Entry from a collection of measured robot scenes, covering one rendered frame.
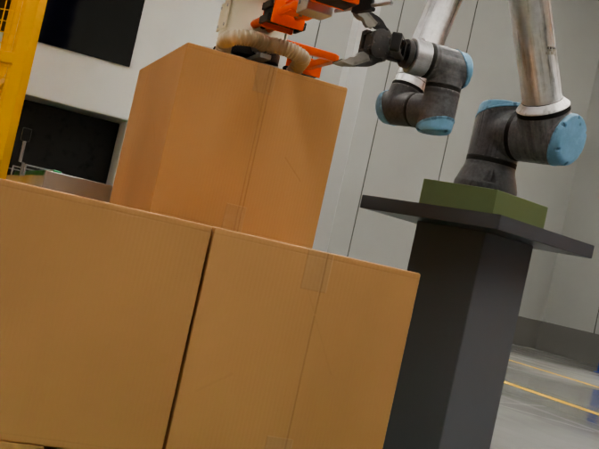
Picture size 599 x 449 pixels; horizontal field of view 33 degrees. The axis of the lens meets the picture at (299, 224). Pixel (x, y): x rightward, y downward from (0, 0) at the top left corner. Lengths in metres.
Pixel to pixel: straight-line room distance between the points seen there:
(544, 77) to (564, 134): 0.17
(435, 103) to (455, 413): 0.90
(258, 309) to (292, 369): 0.12
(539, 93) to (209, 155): 1.01
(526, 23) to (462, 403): 1.06
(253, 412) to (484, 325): 1.30
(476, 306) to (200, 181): 0.97
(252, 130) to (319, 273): 0.66
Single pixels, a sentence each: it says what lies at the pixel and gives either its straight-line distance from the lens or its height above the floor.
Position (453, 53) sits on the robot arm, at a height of 1.11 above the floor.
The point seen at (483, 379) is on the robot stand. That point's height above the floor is 0.30.
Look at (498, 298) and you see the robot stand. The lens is 2.97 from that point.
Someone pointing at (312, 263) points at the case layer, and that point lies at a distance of 1.74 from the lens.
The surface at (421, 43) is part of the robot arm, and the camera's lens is 2.54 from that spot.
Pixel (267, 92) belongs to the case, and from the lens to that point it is 2.35.
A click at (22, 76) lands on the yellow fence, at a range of 3.67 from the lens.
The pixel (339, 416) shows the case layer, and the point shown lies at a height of 0.27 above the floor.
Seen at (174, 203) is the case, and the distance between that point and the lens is 2.28.
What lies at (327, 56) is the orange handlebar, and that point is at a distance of 2.79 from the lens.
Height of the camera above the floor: 0.52
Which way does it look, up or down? 2 degrees up
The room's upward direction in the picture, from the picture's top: 13 degrees clockwise
